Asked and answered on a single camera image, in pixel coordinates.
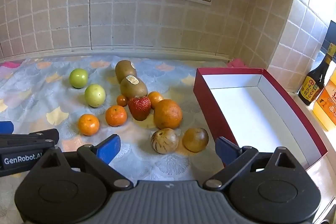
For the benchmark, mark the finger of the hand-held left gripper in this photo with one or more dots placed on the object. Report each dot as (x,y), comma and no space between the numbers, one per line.
(5,127)
(29,138)

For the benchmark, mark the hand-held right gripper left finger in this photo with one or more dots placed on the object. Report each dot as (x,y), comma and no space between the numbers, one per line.
(109,148)

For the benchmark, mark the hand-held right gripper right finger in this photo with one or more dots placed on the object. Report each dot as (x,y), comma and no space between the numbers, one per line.
(225,151)

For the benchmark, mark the small mandarin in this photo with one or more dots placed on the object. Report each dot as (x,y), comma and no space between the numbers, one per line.
(88,124)
(156,99)
(116,115)

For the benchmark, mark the brown passion fruit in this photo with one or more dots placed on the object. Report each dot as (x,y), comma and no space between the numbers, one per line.
(195,140)

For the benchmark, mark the red cardboard box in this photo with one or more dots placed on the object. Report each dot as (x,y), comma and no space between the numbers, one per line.
(249,108)

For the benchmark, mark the small orange cherry tomato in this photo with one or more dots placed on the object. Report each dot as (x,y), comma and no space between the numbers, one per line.
(122,100)

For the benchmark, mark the red strawberry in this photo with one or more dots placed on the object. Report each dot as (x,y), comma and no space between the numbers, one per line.
(139,108)

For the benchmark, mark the green apple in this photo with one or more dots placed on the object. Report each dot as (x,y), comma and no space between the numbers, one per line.
(78,78)
(95,95)

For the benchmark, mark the pale striped passion fruit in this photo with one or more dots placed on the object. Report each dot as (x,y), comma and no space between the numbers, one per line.
(164,141)

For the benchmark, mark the brown kiwi with sticker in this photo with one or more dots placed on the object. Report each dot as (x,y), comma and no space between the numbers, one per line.
(125,70)
(133,88)

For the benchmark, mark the large orange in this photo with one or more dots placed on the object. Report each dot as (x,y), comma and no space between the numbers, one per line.
(168,114)

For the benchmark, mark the dark soy sauce bottle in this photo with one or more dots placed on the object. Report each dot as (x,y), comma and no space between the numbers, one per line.
(312,87)

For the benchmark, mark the orange cooking oil bottle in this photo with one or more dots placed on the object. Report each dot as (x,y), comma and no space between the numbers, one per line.
(326,106)

